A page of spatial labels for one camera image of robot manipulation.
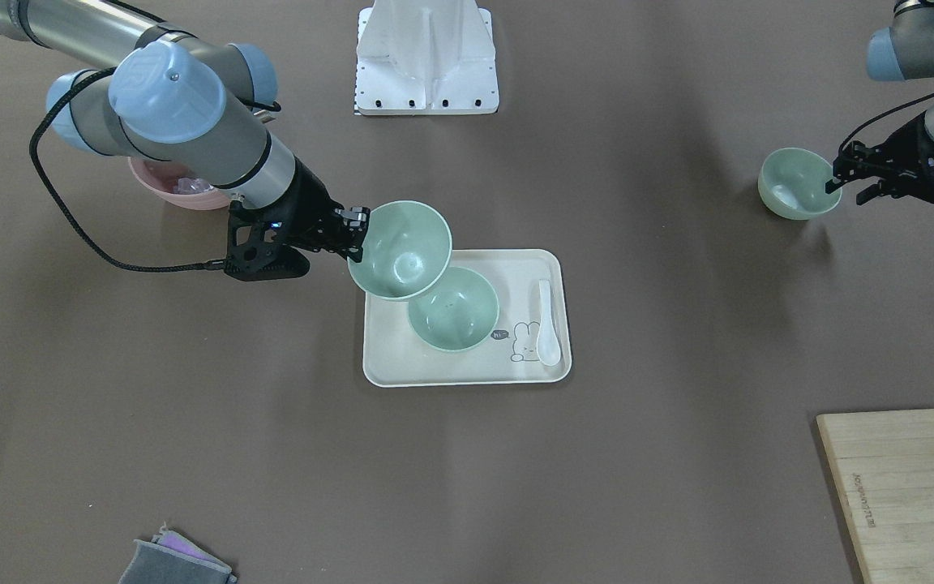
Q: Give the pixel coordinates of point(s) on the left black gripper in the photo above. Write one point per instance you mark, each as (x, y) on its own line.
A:
(905, 146)

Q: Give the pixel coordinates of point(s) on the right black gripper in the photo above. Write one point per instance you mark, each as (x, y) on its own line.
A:
(306, 202)

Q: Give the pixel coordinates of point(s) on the green bowl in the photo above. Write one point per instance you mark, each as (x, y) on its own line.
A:
(408, 247)
(792, 184)
(457, 313)

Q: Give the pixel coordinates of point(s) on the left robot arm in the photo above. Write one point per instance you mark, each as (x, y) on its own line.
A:
(904, 50)

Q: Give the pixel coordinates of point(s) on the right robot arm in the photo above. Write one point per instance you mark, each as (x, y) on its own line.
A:
(155, 92)

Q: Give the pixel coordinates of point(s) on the cream rabbit serving tray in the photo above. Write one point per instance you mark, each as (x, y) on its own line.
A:
(394, 356)

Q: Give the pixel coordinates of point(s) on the green bowl on tray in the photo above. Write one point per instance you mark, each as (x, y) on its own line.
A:
(457, 313)

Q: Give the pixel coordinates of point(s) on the pink bowl with ice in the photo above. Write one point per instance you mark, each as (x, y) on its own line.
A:
(178, 185)

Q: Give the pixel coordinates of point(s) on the white ceramic spoon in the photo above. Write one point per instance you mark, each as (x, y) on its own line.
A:
(548, 346)

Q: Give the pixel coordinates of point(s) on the wooden cutting board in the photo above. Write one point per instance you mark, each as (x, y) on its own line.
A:
(882, 466)

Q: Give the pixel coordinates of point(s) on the grey folded cloth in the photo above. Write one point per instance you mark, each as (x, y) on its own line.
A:
(171, 557)

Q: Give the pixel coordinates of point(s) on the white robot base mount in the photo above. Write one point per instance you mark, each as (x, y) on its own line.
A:
(425, 58)

